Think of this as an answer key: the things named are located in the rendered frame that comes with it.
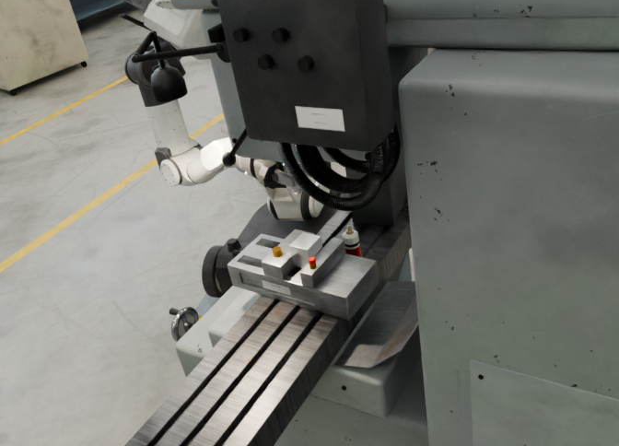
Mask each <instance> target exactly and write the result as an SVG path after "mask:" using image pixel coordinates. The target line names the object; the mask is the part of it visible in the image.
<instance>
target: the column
mask: <svg viewBox="0 0 619 446"><path fill-rule="evenodd" d="M398 92H399V103H400V114H401V124H402V135H403V155H404V166H405V176H406V187H407V197H408V207H409V218H410V229H411V240H412V250H413V260H414V271H415V292H416V302H417V312H418V323H419V334H420V345H421V355H422V365H423V376H424V386H425V397H426V417H427V428H428V438H429V446H619V51H591V50H531V49H471V48H435V49H434V50H433V51H432V52H431V53H430V54H429V55H427V56H426V57H425V58H424V59H423V60H422V61H421V62H420V63H419V64H418V65H417V66H416V67H414V68H413V69H412V70H411V71H410V72H409V73H408V74H407V75H406V76H405V77H404V78H403V79H402V80H401V81H400V84H399V87H398Z"/></svg>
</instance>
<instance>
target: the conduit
mask: <svg viewBox="0 0 619 446"><path fill-rule="evenodd" d="M398 132H399V131H398V128H397V125H396V123H395V126H394V129H393V130H392V131H391V132H390V133H389V134H388V135H387V136H386V137H385V138H384V145H383V141H382V142H381V143H380V144H379V145H378V146H377V147H376V148H375V149H374V150H372V151H371V160H367V161H364V160H363V161H362V160H358V159H354V158H349V157H348V156H347V155H346V154H344V153H343V152H341V150H340V149H338V148H331V147H322V148H323V149H324V151H325V152H326V153H327V155H329V157H331V158H332V159H334V161H336V162H337V163H339V165H340V164H341V166H343V167H345V168H346V169H348V170H352V171H356V172H360V173H361V172H362V173H366V175H365V176H364V177H363V178H361V179H358V180H353V179H349V178H346V177H344V176H342V175H340V174H339V173H337V172H335V171H333V170H332V169H331V167H329V166H328V164H326V162H325V160H323V158H322V156H321V153H319V152H320V151H318V150H319V149H318V148H317V147H315V146H306V145H298V144H295V145H294V146H295V150H296V151H297V152H296V153H297V156H298V158H299V161H300V163H301V165H302V166H303V168H304V170H306V172H307V173H308V174H309V176H311V178H313V180H315V182H318V183H319V184H321V186H324V187H326V188H328V189H329V190H331V191H334V192H337V193H341V194H357V193H361V194H359V195H357V196H354V197H349V198H348V197H347V198H343V197H338V196H334V195H332V194H329V193H327V192H325V191H323V190H322V189H320V187H318V186H316V184H314V183H312V181H311V180H310V179H308V177H307V175H305V173H304V171H302V169H301V168H300V166H299V165H298V163H297V161H296V159H295V157H294V155H293V151H292V149H291V148H292V147H291V144H289V143H281V142H277V146H278V151H279V154H280V156H281V159H282V160H283V163H284V165H285V167H286V169H287V171H288V173H289V174H290V176H292V178H293V180H295V182H297V184H298V185H299V186H300V187H301V188H302V189H304V191H306V193H308V194H309V196H311V197H312V198H313V199H316V201H318V202H320V203H321V204H323V205H326V206H328V207H331V208H333V209H336V210H337V209H338V210H341V211H342V210H343V211H353V210H358V209H360V208H363V207H364V206H366V205H368V204H370V203H371V202H372V201H373V200H374V199H375V197H376V196H377V195H378V193H379V191H380V187H381V185H382V184H383V183H384V182H385V181H387V179H389V177H390V176H391V174H392V173H393V171H394V170H395V168H396V165H397V163H398V159H399V157H400V147H401V146H400V144H401V143H400V142H401V141H400V136H399V133H398Z"/></svg>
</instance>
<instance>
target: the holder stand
mask: <svg viewBox="0 0 619 446"><path fill-rule="evenodd" d="M345 173H346V178H349V179H353V180H358V179H361V178H363V177H364V176H365V175H366V173H362V172H361V173H360V172H356V171H352V170H348V169H345ZM406 195H407V187H406V176H405V166H404V155H403V149H402V150H401V151H400V157H399V159H398V163H397V165H396V168H395V170H394V171H393V173H392V174H391V176H390V177H389V179H387V181H385V182H384V183H383V184H382V185H381V187H380V191H379V193H378V195H377V196H376V197H375V199H374V200H373V201H372V202H371V203H370V204H368V205H366V206H364V207H363V208H360V209H358V210H353V211H352V218H353V223H357V224H372V225H389V226H393V225H394V223H395V221H396V219H397V217H398V215H399V212H400V210H401V207H402V205H403V201H404V199H405V196H406Z"/></svg>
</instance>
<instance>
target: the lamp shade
mask: <svg viewBox="0 0 619 446"><path fill-rule="evenodd" d="M151 89H152V93H153V96H154V99H155V101H158V102H166V101H172V100H177V99H179V98H182V97H183V96H185V95H186V94H187V93H188V90H187V87H186V83H185V80H184V78H183V76H182V75H181V73H180V71H179V69H177V68H174V67H172V66H166V67H164V68H158V69H157V70H156V71H155V72H154V73H153V74H152V75H151Z"/></svg>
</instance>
